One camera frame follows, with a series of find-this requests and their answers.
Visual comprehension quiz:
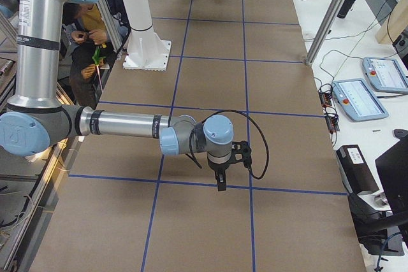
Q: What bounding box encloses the black monitor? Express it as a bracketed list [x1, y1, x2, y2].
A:
[375, 136, 407, 213]

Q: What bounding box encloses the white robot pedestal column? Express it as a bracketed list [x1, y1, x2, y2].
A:
[123, 0, 171, 71]

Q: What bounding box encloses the blue teach pendant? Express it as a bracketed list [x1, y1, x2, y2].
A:
[363, 57, 407, 94]
[332, 78, 389, 122]

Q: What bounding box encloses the black water bottle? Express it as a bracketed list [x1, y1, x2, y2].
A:
[337, 0, 355, 18]

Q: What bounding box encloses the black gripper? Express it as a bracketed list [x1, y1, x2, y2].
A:
[208, 162, 230, 192]

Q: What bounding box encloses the black box with label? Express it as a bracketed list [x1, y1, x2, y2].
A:
[336, 145, 379, 196]

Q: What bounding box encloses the far blue teach pendant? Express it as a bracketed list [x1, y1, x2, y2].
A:
[363, 57, 407, 94]

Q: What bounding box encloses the near blue teach pendant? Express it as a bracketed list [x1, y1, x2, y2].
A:
[332, 78, 389, 122]

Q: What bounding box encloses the person in yellow shirt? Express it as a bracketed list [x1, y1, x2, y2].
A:
[62, 3, 116, 109]

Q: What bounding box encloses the aluminium frame post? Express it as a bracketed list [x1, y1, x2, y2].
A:
[305, 0, 345, 66]

